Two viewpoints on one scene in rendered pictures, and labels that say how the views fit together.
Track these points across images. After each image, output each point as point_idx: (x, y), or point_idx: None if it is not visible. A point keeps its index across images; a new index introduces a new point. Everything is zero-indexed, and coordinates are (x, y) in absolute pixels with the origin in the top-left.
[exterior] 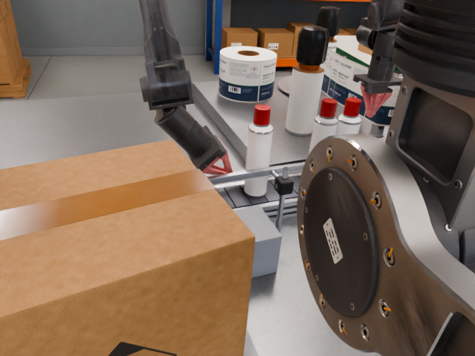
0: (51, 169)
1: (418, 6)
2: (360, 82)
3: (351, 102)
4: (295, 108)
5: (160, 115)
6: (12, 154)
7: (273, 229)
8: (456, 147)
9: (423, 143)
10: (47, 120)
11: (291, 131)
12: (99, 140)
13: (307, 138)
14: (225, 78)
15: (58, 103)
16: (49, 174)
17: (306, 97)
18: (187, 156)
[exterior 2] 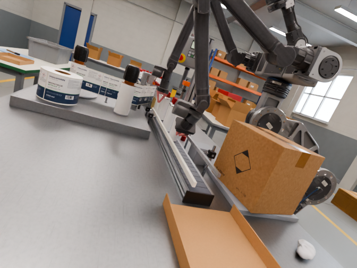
0: (262, 133)
1: (284, 87)
2: None
3: (177, 98)
4: (127, 103)
5: (197, 115)
6: (57, 196)
7: (205, 144)
8: (273, 105)
9: (267, 106)
10: None
11: (124, 115)
12: (65, 155)
13: (130, 116)
14: (62, 91)
15: None
16: (265, 134)
17: (132, 97)
18: (114, 141)
